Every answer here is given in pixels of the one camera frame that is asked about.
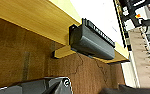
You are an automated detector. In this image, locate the thin dark floor cable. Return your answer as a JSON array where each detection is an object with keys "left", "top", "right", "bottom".
[{"left": 74, "top": 53, "right": 109, "bottom": 82}]

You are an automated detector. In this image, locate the black power unit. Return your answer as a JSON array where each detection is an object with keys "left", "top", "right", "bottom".
[{"left": 68, "top": 18, "right": 116, "bottom": 60}]

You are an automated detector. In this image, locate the air hockey table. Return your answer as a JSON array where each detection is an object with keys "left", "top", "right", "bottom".
[{"left": 0, "top": 0, "right": 130, "bottom": 64}]

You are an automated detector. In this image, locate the green foosball table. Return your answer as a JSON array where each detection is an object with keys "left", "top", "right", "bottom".
[{"left": 126, "top": 26, "right": 150, "bottom": 91}]

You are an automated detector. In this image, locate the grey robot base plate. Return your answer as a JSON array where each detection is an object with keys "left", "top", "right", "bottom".
[{"left": 0, "top": 77, "right": 72, "bottom": 94}]

